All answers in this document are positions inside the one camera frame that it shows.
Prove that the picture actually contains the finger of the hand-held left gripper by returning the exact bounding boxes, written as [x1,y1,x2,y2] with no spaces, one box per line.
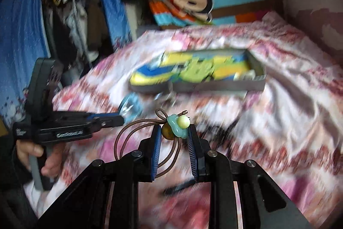
[86,112,124,130]

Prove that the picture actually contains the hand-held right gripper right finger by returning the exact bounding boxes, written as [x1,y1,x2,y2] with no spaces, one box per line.
[187,124,313,229]

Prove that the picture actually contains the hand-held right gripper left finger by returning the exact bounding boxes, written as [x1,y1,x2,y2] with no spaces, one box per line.
[38,126,162,229]

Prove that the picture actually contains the blue clear hair clip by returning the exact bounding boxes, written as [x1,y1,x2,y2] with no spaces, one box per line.
[118,93,142,121]

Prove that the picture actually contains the black hair tie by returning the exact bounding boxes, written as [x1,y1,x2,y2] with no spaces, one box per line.
[161,177,197,196]

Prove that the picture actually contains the grey cardboard box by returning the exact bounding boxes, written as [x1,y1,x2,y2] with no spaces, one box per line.
[129,48,267,93]

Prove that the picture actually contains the person's left hand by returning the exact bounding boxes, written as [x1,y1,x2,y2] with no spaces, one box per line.
[16,139,65,178]

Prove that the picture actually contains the frog drawing paper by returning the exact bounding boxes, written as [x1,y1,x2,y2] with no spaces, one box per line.
[131,50,255,83]

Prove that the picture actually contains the pink floral bedsheet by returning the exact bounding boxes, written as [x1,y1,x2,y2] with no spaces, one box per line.
[24,12,343,229]

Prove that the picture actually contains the hanging clothes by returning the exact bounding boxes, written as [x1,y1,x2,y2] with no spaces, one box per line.
[41,0,108,74]

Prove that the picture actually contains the blue fabric wardrobe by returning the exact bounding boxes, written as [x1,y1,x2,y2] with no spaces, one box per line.
[0,0,137,125]

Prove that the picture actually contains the dark wooden headboard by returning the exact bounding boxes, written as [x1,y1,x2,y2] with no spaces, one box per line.
[257,0,286,21]

